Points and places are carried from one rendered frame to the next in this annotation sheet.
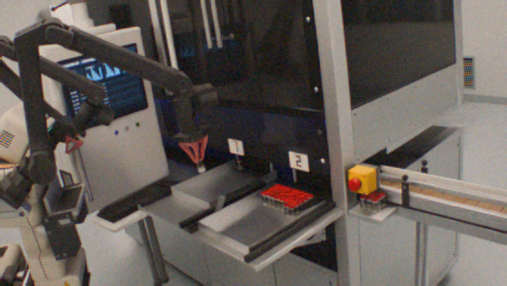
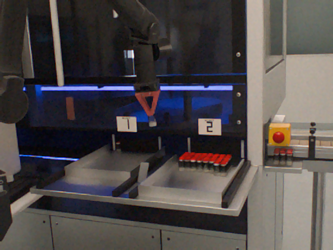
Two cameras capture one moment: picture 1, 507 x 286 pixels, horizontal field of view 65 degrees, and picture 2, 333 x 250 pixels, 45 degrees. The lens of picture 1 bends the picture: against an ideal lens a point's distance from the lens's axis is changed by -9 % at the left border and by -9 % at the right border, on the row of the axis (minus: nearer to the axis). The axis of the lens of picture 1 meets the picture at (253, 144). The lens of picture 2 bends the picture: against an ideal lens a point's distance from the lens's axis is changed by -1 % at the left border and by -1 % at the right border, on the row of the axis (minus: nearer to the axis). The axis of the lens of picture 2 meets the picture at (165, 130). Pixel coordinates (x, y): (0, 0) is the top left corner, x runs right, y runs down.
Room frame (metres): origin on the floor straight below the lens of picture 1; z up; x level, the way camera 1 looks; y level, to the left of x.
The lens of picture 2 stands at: (0.21, 0.71, 1.34)
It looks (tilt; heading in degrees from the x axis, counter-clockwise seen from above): 13 degrees down; 331
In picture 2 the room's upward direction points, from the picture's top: 3 degrees counter-clockwise
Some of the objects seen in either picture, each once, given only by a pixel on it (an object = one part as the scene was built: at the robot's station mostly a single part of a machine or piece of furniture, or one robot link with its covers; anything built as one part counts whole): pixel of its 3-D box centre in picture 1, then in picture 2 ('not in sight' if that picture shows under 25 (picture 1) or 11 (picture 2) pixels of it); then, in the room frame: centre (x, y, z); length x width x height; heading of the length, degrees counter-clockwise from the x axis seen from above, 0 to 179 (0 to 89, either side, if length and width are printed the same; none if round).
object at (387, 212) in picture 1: (376, 209); (284, 164); (1.26, -0.37, 0.87); 0.14 x 0.13 x 0.02; 130
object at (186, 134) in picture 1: (189, 125); (145, 75); (1.27, 0.18, 1.24); 0.10 x 0.07 x 0.07; 145
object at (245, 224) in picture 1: (262, 215); (195, 175); (1.29, 0.01, 0.90); 0.34 x 0.26 x 0.04; 129
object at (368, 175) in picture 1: (363, 178); (279, 134); (1.24, -0.33, 1.00); 0.08 x 0.07 x 0.07; 130
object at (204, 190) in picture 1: (224, 182); (118, 159); (1.62, 0.14, 0.90); 0.34 x 0.26 x 0.04; 130
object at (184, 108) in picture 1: (186, 105); (144, 53); (1.27, 0.18, 1.31); 0.07 x 0.06 x 0.07; 110
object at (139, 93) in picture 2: (196, 147); (148, 99); (1.27, 0.17, 1.17); 0.07 x 0.07 x 0.09; 55
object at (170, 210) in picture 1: (239, 205); (153, 175); (1.45, 0.08, 0.87); 0.70 x 0.48 x 0.02; 40
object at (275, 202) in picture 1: (280, 204); (202, 165); (1.34, -0.06, 0.90); 0.18 x 0.02 x 0.05; 39
